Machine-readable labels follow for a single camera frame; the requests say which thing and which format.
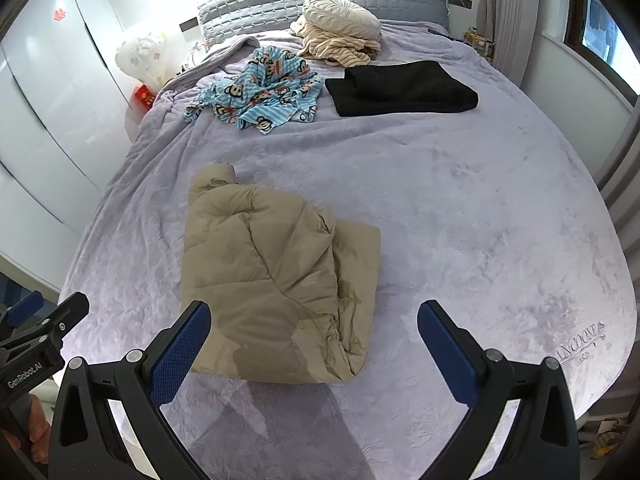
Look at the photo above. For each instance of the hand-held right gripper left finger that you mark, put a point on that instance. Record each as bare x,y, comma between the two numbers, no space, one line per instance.
182,350

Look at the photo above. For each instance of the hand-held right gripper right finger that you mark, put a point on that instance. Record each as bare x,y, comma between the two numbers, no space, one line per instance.
447,350

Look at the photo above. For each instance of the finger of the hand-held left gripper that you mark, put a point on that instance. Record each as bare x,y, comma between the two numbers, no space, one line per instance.
25,307
65,317

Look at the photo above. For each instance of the beige puffer jacket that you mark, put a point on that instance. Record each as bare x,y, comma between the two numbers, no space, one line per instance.
260,270

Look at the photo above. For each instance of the person's left hand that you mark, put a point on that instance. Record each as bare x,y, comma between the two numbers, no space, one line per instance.
39,430

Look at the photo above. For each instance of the lavender plush blanket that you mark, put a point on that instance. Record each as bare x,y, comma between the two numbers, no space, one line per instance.
475,210

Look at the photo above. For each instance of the white wardrobe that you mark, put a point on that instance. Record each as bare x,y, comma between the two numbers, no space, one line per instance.
50,125

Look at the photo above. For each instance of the brown patterned bag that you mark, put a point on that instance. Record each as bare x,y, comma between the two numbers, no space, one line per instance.
612,440

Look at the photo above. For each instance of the red box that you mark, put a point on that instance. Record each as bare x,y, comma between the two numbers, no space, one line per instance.
143,96

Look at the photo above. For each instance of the black folded garment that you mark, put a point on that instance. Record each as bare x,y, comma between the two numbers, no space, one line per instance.
400,90

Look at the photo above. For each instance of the blue monkey print garment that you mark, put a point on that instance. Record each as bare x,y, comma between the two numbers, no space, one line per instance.
260,95

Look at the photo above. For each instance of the white plastic bag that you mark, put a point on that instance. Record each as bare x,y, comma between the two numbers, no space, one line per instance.
140,52

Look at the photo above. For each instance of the grey quilt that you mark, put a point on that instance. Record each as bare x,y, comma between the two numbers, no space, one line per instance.
215,57

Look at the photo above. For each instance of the red wardrobe sticker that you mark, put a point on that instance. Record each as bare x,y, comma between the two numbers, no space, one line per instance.
60,14

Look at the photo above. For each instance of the yellow small boxes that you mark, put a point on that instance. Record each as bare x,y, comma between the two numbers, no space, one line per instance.
479,42

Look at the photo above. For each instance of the beige striped garment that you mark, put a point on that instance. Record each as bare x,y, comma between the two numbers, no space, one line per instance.
335,47

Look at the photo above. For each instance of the light grey curtain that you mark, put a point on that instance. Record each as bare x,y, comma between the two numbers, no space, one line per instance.
515,15

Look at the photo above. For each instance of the grey quilted headboard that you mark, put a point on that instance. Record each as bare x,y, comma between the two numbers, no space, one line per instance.
250,5

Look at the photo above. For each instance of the cream round pillow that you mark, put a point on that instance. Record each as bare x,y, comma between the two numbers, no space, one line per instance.
340,15

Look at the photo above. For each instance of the window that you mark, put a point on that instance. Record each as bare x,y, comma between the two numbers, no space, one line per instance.
600,25

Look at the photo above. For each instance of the dark wall strip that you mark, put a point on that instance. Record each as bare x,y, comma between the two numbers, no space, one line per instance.
189,23
460,2

